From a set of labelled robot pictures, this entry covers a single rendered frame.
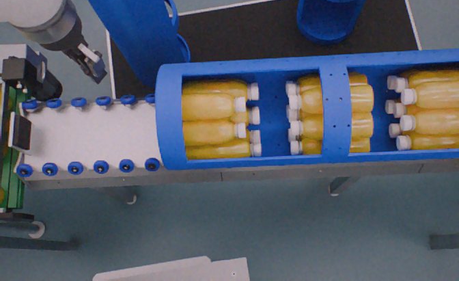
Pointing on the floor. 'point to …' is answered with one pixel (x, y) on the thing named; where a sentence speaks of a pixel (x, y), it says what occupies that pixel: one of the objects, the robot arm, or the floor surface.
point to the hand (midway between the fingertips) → (93, 70)
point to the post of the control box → (35, 245)
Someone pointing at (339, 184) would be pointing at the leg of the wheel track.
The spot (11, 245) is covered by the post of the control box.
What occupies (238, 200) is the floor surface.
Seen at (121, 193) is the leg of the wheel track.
